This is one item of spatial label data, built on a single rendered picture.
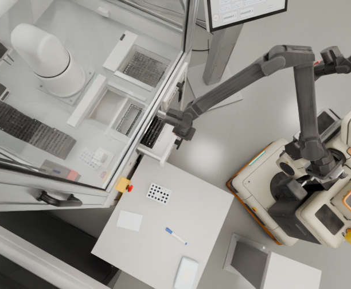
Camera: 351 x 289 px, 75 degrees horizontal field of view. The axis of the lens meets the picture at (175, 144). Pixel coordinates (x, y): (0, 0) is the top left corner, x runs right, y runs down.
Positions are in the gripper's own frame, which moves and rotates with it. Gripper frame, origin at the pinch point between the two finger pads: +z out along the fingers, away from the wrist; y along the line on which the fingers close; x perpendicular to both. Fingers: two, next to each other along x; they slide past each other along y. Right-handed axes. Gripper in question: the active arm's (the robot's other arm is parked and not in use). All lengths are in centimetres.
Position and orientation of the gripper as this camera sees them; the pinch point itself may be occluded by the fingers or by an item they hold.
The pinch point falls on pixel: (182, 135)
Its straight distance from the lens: 118.9
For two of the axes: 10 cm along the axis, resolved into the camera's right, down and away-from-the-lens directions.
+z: -0.5, 2.5, 9.7
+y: -9.0, -4.4, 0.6
